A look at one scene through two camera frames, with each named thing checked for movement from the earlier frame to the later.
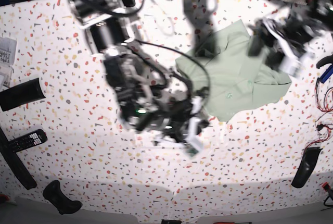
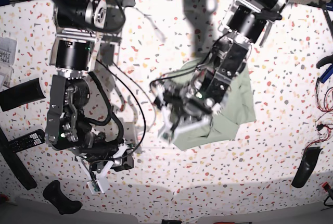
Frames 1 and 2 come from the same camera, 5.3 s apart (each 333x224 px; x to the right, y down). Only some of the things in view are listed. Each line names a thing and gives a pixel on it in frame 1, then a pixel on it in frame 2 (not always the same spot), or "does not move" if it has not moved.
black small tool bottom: [169, 221] does not move
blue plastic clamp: [329, 72] does not move
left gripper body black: [172, 115] to [101, 150]
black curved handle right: [327, 59] does not move
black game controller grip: [52, 193] does not move
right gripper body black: [292, 28] to [180, 107]
